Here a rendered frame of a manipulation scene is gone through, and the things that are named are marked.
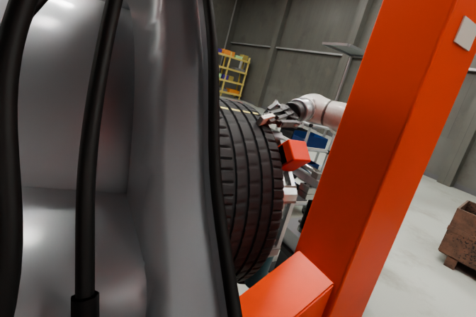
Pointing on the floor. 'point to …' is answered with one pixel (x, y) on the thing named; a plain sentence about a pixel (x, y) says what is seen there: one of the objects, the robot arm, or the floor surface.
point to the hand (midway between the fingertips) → (265, 119)
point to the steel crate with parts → (461, 238)
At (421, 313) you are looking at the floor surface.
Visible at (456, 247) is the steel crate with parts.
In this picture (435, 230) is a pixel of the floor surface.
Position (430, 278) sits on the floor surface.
